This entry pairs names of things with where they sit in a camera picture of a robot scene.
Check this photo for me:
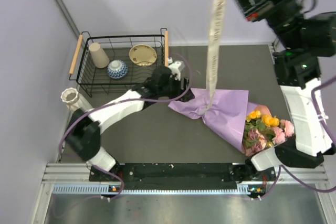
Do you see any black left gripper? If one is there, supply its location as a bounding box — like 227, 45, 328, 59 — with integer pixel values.
157, 74, 194, 102

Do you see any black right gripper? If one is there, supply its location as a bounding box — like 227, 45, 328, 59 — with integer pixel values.
217, 0, 303, 51

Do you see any cream printed ribbon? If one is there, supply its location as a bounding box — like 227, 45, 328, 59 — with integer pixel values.
201, 0, 226, 114

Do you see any purple wrapping paper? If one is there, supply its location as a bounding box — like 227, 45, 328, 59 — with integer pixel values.
169, 88, 270, 152

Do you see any mixed flower bouquet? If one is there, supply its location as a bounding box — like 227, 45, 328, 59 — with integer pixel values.
242, 110, 295, 157

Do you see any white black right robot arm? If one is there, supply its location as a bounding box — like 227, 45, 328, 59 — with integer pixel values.
235, 0, 335, 180

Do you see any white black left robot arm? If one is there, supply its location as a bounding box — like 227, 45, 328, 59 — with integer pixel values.
61, 60, 193, 180

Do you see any white ribbed ceramic vase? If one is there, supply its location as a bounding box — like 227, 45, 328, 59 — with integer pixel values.
60, 88, 93, 113

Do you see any cream floral plate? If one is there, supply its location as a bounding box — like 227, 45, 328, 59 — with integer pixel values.
129, 44, 158, 67

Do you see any blue white patterned bowl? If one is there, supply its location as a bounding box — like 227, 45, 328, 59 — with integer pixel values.
107, 60, 128, 80

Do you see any beige upturned cup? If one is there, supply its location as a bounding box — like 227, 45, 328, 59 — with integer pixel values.
89, 42, 110, 69

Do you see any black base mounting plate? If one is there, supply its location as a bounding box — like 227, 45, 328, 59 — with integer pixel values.
88, 162, 277, 183

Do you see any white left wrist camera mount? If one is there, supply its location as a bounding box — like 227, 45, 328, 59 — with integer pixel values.
168, 57, 185, 81

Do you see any black wire dish rack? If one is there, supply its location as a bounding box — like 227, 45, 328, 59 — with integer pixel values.
69, 28, 169, 97

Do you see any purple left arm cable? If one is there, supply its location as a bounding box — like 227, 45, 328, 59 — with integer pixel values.
57, 53, 194, 200

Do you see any aluminium front frame rail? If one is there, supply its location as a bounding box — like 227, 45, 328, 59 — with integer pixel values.
41, 162, 329, 183

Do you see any grey slotted cable duct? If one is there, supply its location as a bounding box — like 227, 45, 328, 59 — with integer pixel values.
52, 184, 266, 195

